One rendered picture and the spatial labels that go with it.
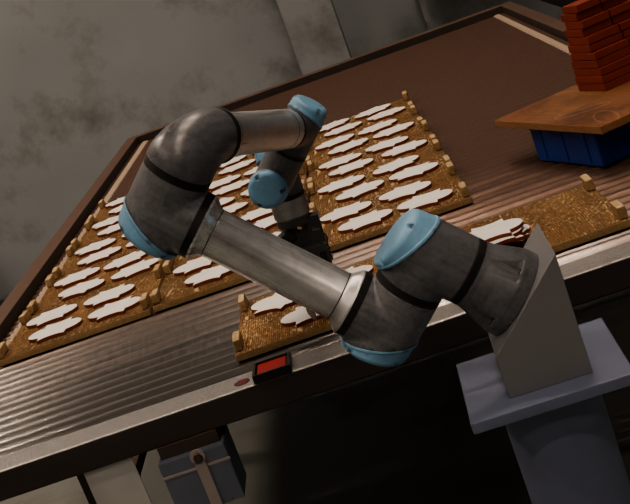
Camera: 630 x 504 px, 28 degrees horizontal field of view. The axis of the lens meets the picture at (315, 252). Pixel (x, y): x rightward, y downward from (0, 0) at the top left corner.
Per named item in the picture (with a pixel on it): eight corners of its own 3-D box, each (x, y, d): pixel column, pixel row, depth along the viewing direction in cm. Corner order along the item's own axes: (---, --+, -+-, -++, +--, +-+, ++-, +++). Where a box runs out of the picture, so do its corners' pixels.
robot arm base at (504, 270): (544, 269, 197) (488, 242, 196) (498, 349, 202) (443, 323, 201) (531, 242, 212) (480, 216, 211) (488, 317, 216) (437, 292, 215)
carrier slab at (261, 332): (431, 295, 249) (428, 288, 249) (237, 362, 252) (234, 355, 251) (414, 251, 283) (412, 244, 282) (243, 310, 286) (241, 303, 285)
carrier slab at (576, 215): (633, 226, 246) (630, 218, 246) (435, 294, 249) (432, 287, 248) (590, 189, 280) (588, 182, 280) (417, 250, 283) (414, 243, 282)
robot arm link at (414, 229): (482, 250, 198) (406, 213, 197) (442, 320, 203) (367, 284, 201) (477, 226, 209) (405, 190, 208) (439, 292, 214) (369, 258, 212)
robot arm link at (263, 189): (263, 149, 234) (273, 136, 245) (238, 200, 238) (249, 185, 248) (301, 168, 234) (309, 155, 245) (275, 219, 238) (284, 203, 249)
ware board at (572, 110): (776, 55, 294) (774, 47, 293) (602, 134, 280) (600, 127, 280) (650, 58, 340) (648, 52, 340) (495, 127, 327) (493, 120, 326)
